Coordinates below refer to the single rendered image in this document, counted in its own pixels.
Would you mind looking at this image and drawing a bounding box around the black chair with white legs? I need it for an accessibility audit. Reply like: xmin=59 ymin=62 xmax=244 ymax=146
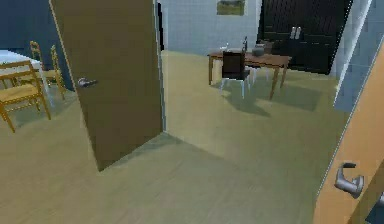
xmin=218 ymin=50 xmax=252 ymax=100

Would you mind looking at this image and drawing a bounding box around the brown room door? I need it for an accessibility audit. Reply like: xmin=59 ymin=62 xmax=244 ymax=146
xmin=48 ymin=0 xmax=165 ymax=173

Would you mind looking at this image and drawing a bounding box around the brown wooden table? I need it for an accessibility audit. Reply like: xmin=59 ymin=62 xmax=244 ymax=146
xmin=207 ymin=49 xmax=293 ymax=100

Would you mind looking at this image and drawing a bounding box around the grey pot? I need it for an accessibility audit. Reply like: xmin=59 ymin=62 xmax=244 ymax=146
xmin=251 ymin=44 xmax=266 ymax=57

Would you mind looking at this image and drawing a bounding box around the framed landscape picture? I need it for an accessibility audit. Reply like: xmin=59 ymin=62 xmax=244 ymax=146
xmin=216 ymin=0 xmax=247 ymax=17

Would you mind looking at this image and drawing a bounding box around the black cupboard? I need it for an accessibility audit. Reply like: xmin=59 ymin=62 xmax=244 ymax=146
xmin=256 ymin=0 xmax=354 ymax=76

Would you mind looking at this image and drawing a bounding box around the yellow wooden chair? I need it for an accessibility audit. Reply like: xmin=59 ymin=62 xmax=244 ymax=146
xmin=42 ymin=44 xmax=67 ymax=101
xmin=0 ymin=60 xmax=52 ymax=134
xmin=29 ymin=40 xmax=44 ymax=71

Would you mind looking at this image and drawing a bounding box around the orange room door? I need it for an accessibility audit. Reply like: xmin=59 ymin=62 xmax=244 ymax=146
xmin=312 ymin=39 xmax=384 ymax=224

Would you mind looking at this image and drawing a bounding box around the white table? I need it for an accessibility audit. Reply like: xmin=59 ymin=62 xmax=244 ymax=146
xmin=0 ymin=49 xmax=54 ymax=104

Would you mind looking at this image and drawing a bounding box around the grey lever door handle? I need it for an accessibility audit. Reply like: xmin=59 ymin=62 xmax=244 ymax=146
xmin=76 ymin=77 xmax=99 ymax=89

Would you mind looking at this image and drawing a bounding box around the grey hooked door handle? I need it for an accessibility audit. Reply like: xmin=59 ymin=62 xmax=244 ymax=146
xmin=334 ymin=162 xmax=365 ymax=200

